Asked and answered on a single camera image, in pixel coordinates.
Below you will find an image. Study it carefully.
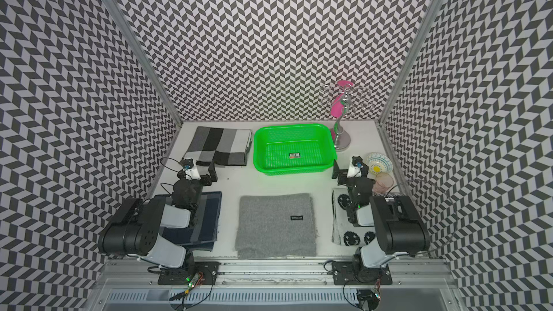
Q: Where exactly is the navy striped scarf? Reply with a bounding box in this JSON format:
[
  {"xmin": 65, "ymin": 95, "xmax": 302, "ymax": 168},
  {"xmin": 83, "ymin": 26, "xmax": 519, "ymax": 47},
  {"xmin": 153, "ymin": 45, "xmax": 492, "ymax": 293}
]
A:
[{"xmin": 161, "ymin": 191, "xmax": 223, "ymax": 251}]

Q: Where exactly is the smiley black white scarf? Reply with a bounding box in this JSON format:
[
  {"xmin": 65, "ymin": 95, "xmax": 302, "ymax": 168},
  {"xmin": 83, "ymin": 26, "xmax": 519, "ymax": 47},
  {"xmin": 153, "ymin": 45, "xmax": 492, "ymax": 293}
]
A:
[{"xmin": 332, "ymin": 187, "xmax": 376, "ymax": 246}]

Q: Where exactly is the green plastic basket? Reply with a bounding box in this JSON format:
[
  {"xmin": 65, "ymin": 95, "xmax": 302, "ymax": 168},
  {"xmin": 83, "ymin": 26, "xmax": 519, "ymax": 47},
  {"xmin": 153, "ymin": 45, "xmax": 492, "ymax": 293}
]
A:
[{"xmin": 253, "ymin": 123, "xmax": 337, "ymax": 176}]

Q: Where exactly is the grey knitted scarf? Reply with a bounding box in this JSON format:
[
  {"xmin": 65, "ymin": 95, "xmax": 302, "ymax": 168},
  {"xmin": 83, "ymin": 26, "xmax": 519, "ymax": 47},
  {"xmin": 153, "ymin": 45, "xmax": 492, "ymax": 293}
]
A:
[{"xmin": 235, "ymin": 193, "xmax": 317, "ymax": 260}]

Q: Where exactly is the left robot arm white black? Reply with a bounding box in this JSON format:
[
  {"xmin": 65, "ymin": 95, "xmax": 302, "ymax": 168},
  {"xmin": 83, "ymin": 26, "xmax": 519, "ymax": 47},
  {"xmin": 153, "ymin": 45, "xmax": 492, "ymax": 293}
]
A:
[{"xmin": 98, "ymin": 159, "xmax": 222, "ymax": 269}]

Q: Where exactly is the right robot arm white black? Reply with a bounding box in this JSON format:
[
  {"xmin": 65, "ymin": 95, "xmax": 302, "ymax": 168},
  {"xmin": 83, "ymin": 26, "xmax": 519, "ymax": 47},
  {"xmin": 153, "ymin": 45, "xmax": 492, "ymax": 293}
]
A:
[{"xmin": 331, "ymin": 156, "xmax": 431, "ymax": 274}]

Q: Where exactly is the grey black checked scarf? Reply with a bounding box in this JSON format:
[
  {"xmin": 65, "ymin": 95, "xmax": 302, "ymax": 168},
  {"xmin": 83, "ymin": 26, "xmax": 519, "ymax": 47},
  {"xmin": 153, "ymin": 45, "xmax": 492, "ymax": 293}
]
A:
[{"xmin": 183, "ymin": 126, "xmax": 253, "ymax": 167}]

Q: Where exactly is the patterned ceramic bowl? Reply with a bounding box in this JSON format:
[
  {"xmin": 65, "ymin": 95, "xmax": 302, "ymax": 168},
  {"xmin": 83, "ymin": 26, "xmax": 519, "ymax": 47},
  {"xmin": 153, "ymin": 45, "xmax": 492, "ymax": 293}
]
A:
[{"xmin": 365, "ymin": 153, "xmax": 393, "ymax": 175}]

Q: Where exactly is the pink transparent cup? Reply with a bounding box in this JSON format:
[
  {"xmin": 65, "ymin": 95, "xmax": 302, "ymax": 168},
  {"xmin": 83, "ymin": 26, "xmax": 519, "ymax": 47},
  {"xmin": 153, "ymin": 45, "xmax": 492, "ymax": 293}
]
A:
[{"xmin": 372, "ymin": 173, "xmax": 395, "ymax": 194}]

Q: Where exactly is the chrome glass holder stand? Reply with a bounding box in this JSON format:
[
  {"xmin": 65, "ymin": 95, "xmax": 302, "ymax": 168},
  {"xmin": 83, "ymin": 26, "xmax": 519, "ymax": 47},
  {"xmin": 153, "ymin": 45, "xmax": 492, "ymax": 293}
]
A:
[{"xmin": 322, "ymin": 80, "xmax": 371, "ymax": 155}]

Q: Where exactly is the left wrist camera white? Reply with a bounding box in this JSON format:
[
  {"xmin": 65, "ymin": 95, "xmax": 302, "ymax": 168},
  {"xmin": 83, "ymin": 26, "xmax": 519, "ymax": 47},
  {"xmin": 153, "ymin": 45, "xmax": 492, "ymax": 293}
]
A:
[{"xmin": 180, "ymin": 158, "xmax": 201, "ymax": 180}]

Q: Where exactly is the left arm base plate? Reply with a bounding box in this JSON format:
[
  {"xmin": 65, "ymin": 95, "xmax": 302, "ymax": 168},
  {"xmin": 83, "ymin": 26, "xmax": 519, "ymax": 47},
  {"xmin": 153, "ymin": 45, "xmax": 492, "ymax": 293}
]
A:
[{"xmin": 158, "ymin": 261, "xmax": 220, "ymax": 286}]

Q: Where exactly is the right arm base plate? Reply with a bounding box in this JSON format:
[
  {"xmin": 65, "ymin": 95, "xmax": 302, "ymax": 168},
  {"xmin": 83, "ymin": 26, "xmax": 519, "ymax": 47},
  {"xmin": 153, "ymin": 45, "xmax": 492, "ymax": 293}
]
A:
[{"xmin": 325, "ymin": 261, "xmax": 393, "ymax": 286}]

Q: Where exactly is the aluminium front rail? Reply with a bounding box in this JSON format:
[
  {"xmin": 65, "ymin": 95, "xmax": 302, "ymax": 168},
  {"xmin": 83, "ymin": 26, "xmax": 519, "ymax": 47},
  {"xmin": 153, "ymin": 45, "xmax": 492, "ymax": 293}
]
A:
[{"xmin": 95, "ymin": 257, "xmax": 456, "ymax": 290}]

